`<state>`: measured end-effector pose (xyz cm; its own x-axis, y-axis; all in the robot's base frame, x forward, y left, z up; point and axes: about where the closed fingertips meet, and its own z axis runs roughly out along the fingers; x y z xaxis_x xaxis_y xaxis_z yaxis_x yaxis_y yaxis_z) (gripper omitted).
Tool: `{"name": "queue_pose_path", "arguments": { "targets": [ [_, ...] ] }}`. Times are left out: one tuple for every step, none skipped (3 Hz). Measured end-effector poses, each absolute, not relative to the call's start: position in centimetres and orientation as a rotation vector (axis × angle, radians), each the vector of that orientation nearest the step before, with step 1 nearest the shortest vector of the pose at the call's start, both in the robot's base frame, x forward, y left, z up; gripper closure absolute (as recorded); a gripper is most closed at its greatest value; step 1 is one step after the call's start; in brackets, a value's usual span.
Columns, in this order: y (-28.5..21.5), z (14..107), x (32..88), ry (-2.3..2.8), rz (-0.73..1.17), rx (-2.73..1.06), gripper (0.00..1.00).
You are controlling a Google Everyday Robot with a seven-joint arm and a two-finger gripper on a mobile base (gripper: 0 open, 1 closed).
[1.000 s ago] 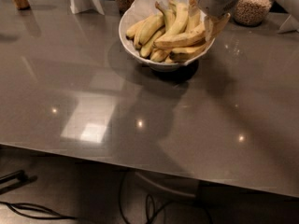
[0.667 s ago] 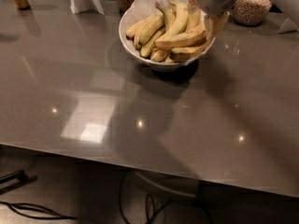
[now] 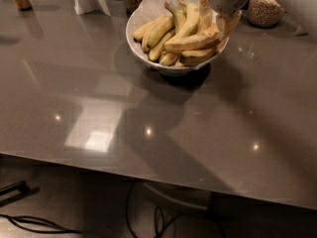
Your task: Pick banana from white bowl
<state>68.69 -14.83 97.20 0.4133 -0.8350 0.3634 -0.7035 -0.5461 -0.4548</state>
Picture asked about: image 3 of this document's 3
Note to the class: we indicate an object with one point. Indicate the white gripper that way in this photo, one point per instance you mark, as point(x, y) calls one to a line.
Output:
point(227, 1)

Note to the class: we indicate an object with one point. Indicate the large top yellow banana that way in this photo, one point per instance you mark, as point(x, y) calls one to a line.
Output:
point(198, 41)

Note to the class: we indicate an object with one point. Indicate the upright back yellow banana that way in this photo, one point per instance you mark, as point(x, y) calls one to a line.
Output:
point(205, 17)

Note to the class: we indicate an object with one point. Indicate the middle curved yellow banana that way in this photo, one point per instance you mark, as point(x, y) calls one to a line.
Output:
point(186, 19)

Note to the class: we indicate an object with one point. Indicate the front lower yellow banana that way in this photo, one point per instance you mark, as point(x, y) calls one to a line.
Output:
point(195, 57)

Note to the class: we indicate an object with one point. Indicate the white ceramic bowl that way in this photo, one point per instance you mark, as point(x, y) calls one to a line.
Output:
point(175, 70)

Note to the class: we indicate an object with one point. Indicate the small bottom yellow banana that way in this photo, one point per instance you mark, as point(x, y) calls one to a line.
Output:
point(168, 59)

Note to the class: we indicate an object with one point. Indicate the white paper bowl liner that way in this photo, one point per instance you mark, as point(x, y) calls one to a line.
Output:
point(149, 10)

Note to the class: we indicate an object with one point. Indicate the lower left yellow banana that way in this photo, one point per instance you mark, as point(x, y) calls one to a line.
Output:
point(155, 52)

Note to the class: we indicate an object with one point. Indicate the far left small banana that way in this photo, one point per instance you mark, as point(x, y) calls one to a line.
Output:
point(143, 32)

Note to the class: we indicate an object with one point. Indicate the glass jar of grains right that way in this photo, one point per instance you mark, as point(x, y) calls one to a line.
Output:
point(264, 13)

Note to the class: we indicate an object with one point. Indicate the black metal floor frame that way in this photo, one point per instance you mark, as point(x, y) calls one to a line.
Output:
point(16, 191)

